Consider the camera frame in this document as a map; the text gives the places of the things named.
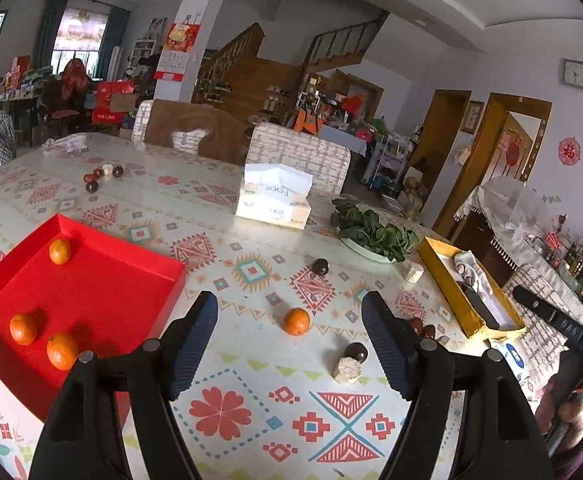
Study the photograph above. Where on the plaid jacket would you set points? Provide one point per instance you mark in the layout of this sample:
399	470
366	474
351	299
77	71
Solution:
2	135

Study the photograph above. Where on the orange bag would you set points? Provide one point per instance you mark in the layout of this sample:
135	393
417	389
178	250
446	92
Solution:
306	121

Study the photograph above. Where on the checked tablecloth table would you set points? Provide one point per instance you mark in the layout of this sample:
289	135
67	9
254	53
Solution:
344	140

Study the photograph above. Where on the white tissue pack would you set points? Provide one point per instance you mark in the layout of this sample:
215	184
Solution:
271	205

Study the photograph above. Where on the black flat item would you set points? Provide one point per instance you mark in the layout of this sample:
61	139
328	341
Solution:
481	307

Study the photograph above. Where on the white shelf unit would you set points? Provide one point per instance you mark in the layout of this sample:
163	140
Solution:
146	50

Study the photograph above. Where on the red door ornament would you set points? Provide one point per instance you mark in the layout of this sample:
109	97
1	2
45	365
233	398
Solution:
513	152

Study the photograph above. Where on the white packet blue label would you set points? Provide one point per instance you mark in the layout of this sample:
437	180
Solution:
514	357

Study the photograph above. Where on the red paper-cut decoration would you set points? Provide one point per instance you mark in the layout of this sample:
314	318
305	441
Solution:
569	151

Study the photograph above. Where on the person's right hand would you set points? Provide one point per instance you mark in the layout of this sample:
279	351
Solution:
571	417

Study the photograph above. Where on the clear plastic bag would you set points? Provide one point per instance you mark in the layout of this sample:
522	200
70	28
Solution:
516	200

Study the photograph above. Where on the white utility cart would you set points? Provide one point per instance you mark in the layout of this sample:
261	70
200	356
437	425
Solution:
386	160

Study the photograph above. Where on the yellow box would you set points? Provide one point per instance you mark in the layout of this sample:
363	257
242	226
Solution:
439	260

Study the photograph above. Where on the red gift box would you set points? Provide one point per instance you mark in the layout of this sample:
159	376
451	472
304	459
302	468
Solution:
113	101

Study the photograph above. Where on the printed paper leaflet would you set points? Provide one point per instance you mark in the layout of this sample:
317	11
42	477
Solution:
74	146

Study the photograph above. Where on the framed picture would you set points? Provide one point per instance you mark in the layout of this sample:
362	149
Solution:
471	116

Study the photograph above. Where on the window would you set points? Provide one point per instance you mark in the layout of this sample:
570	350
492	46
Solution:
79	35

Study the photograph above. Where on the wooden door frame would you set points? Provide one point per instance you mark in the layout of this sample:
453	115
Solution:
444	125
491	125

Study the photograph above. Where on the dark round fruit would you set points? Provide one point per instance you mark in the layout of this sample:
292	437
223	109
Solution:
92	187
320	266
117	171
355	351

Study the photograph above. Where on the red patterned cloth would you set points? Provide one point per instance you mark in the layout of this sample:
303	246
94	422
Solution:
74	80

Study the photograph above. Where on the white lace cloth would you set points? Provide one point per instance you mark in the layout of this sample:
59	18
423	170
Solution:
476	205

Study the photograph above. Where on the wall clock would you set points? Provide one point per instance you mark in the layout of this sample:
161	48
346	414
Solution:
575	72

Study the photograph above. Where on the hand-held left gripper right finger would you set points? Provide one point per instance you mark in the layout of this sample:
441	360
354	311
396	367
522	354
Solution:
386	340

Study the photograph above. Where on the orange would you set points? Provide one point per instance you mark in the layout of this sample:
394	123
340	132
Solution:
296	321
60	251
62	351
24	328

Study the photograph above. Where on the red tray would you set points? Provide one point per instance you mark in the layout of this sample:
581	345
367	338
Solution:
101	290

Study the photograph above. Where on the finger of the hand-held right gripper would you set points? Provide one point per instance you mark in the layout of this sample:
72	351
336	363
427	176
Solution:
551	312

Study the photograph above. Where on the pale green plate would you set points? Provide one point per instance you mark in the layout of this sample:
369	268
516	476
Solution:
366	254

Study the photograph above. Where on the person's right forearm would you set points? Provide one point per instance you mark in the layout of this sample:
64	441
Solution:
574	465

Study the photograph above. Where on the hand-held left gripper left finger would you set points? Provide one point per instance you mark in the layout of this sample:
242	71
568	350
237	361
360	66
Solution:
194	345

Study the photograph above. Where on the teal curtain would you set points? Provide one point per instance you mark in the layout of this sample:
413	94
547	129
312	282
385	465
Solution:
114	40
51	25

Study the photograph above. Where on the leafy greens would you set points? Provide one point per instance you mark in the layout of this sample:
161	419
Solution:
371	230

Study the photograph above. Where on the red wall calendar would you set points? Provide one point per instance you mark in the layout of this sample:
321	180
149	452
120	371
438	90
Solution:
176	52

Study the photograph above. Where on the wall poster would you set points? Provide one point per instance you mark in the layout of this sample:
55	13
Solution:
158	29

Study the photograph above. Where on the wooden staircase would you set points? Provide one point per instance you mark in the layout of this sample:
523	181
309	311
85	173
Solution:
251	65

